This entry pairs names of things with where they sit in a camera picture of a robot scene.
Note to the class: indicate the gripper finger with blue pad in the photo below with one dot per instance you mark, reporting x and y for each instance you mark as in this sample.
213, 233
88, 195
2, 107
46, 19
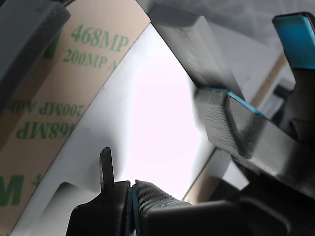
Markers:
300, 44
246, 130

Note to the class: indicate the tan printed adhesive liner film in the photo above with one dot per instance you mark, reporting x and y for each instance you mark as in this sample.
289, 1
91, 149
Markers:
49, 98

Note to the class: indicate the white panel with rectangular window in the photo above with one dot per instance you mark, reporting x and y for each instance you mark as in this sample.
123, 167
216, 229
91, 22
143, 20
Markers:
147, 123

